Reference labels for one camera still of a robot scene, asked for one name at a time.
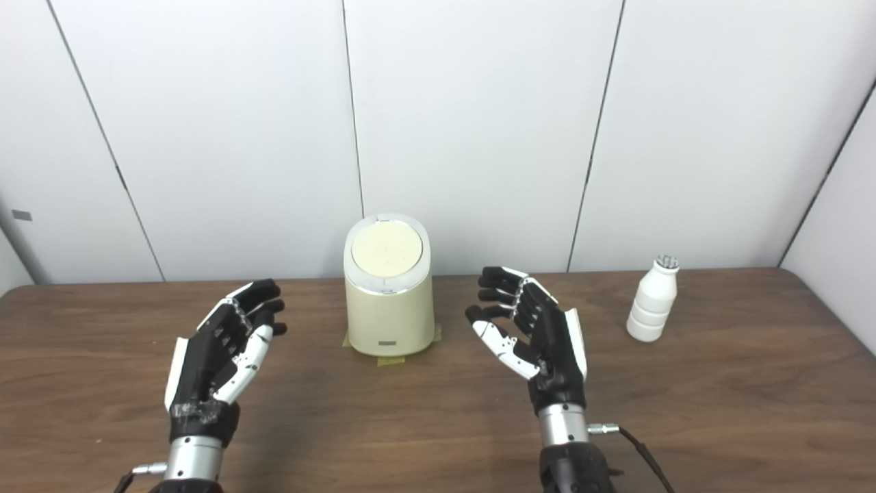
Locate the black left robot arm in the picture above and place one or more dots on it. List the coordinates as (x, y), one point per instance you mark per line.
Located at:
(193, 462)

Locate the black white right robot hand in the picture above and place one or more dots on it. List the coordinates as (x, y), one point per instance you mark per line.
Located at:
(554, 349)

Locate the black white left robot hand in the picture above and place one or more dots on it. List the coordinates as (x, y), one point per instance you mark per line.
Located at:
(205, 356)

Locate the small white plastic bottle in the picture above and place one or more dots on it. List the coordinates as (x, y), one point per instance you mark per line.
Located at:
(653, 305)

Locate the small grey wall tag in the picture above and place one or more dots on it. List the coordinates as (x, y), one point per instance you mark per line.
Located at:
(21, 215)

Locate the cream-colored lidded bin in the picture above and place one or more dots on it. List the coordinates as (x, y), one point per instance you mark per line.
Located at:
(389, 311)

